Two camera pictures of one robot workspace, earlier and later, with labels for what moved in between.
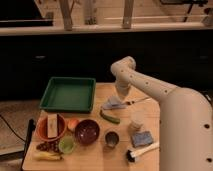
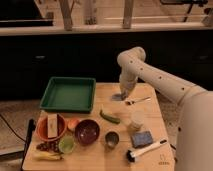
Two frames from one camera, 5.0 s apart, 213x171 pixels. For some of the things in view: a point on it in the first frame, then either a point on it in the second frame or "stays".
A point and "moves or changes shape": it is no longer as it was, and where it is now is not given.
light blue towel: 114,103 moves or changes shape
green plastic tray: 69,94 stays
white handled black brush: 132,155 stays
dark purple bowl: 87,131 stays
